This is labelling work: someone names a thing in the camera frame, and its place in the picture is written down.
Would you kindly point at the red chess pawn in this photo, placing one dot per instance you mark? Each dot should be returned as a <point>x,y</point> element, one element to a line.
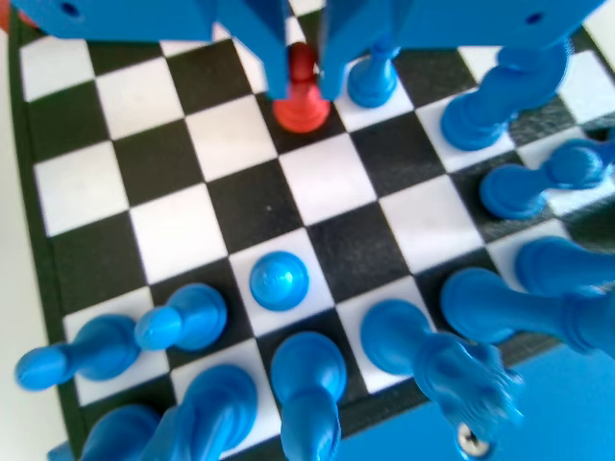
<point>302,113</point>

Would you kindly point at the blue chess knight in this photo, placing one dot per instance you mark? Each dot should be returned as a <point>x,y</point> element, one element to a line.
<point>475,120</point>
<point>216,408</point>

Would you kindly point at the blue chess pawn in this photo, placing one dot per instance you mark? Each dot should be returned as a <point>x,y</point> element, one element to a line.
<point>96,350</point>
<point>514,192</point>
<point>278,281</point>
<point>197,312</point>
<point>372,89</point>

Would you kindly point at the blue chess queen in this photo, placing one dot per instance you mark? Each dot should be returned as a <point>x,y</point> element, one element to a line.
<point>399,336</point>

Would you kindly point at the blue chess bishop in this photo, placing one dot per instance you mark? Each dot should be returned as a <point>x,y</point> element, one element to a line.
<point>552,264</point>
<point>307,370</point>

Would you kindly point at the black and white chessboard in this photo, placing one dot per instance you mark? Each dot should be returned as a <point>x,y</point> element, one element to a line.
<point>250,201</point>

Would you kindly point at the silver screw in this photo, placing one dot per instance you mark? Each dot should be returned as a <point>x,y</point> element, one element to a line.
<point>468,439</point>

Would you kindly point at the blue base plate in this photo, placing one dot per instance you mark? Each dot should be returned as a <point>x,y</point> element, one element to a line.
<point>552,413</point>

